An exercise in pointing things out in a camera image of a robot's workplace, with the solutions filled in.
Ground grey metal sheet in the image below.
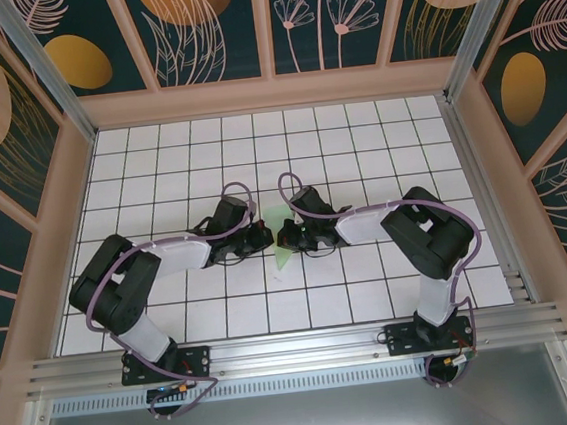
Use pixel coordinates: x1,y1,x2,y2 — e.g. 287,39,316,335
12,343,567,425

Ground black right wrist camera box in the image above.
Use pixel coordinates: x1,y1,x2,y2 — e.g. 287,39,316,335
286,183,335,223

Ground slotted grey cable duct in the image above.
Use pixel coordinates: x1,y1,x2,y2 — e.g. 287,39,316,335
49,362,431,418

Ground wall panel orange oval pink leaf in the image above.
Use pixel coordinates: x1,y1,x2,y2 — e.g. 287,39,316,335
466,0,567,172

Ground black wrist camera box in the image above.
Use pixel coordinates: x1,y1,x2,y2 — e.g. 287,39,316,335
286,183,335,223
210,194,251,235

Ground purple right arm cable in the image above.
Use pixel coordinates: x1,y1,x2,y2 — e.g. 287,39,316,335
277,153,497,404

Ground wall panel big orange circle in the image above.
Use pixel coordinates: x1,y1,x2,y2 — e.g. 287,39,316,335
111,0,272,93

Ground wall panel pink oval gold lines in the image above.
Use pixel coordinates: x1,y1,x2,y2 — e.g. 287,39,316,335
382,0,505,66

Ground wall panel small orange oval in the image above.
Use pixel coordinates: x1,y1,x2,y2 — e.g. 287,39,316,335
16,0,160,104

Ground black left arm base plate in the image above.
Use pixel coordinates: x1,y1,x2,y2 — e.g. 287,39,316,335
118,342,215,389

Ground light green paper sheet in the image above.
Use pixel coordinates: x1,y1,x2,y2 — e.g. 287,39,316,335
264,204,298,274

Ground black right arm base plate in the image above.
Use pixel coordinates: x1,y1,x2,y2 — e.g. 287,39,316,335
382,314,479,359

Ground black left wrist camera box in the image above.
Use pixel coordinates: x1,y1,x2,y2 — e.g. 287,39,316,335
210,194,251,235

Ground aluminium corner post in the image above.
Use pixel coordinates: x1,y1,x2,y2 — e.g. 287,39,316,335
433,0,539,106
0,0,100,150

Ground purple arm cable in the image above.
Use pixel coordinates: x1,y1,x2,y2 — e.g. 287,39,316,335
74,178,277,425
277,153,497,404

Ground long aluminium mounting rail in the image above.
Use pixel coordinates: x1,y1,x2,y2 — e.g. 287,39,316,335
23,300,567,399

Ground aluminium side rail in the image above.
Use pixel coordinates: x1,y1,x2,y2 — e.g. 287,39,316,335
436,89,537,310

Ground wall panel pink flowers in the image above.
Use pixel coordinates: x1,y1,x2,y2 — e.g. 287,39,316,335
266,0,414,78

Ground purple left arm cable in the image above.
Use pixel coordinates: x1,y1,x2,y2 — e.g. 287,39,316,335
74,178,277,425

